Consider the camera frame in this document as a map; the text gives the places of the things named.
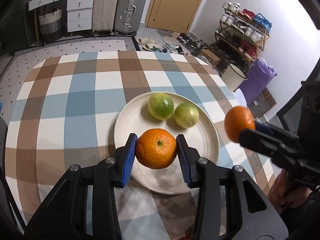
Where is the beige suitcase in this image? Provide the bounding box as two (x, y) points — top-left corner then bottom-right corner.
(92, 0), (121, 37)

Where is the silver suitcase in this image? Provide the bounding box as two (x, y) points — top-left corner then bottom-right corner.
(114, 0), (149, 37)

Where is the checked tablecloth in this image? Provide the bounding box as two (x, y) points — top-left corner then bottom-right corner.
(4, 51), (278, 240)

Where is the person's right forearm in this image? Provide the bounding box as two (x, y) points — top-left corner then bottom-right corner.
(280, 192), (320, 240)

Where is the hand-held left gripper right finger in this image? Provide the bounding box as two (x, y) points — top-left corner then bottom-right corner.
(176, 134), (290, 240)

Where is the tan wooden door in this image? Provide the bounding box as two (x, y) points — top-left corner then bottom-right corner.
(144, 0), (210, 30)

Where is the pile of shoes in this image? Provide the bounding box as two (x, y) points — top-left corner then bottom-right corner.
(160, 32), (215, 58)

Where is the small cardboard box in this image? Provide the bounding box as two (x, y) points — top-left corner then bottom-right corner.
(200, 49), (221, 65)

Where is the black white patterned rug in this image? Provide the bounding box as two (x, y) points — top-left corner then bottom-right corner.
(0, 35), (140, 110)

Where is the orange mandarin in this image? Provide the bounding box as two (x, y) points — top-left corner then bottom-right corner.
(224, 106), (256, 143)
(135, 128), (178, 170)

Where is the woven laundry basket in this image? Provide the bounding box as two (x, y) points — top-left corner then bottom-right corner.
(39, 8), (63, 42)

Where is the green citrus fruit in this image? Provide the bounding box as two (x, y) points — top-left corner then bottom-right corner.
(148, 92), (174, 120)

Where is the cream round plate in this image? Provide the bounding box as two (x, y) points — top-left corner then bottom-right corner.
(114, 92), (220, 195)

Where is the wooden shoe rack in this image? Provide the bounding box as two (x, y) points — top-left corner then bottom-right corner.
(214, 2), (272, 70)

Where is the purple bag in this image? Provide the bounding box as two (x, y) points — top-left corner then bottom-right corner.
(237, 58), (277, 105)

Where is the brown doormat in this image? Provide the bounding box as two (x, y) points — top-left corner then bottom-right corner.
(246, 87), (277, 118)

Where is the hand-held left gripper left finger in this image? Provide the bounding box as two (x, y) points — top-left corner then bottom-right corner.
(24, 134), (138, 240)

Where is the small grey rug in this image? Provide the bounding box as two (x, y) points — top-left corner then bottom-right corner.
(157, 29), (175, 40)

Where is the person's right hand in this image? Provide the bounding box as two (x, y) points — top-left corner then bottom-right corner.
(269, 170), (312, 213)

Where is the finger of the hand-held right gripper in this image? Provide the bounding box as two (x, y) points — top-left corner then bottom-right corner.
(255, 122), (298, 142)
(238, 128), (298, 167)

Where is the yellow-green citrus fruit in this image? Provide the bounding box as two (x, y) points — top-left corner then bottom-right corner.
(174, 102), (200, 128)

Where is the white crumpled paper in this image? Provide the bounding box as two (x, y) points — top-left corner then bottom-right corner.
(234, 89), (248, 108)

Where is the white drawer desk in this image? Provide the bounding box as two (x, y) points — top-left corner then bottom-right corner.
(27, 0), (95, 33)

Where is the white bucket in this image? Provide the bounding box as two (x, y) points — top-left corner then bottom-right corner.
(221, 63), (247, 92)

